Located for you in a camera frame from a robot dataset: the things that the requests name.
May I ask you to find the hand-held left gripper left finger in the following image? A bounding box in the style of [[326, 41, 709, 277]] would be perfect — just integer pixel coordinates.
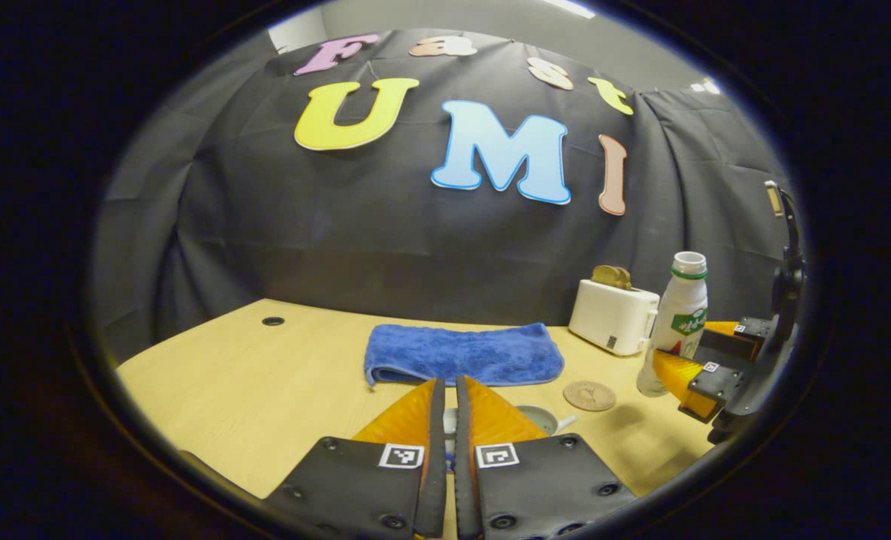
[[262, 377, 446, 540]]

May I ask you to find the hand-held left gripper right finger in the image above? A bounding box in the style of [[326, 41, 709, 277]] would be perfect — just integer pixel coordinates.
[[454, 375, 638, 540]]

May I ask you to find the white water bottle green label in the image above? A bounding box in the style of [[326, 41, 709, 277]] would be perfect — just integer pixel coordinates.
[[636, 251, 709, 398]]

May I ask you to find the white teacup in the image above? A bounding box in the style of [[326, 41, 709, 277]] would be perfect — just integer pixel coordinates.
[[517, 405, 578, 437]]

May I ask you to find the round brown coaster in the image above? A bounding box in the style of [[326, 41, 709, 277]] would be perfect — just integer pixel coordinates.
[[563, 380, 617, 413]]

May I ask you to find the blue towel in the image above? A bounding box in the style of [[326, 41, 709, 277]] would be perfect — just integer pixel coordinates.
[[364, 322, 565, 388]]

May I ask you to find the white toaster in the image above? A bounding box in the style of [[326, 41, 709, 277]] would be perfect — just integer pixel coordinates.
[[568, 279, 660, 356]]

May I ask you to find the brown bread slice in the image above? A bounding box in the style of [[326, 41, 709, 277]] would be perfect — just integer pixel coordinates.
[[592, 265, 632, 291]]

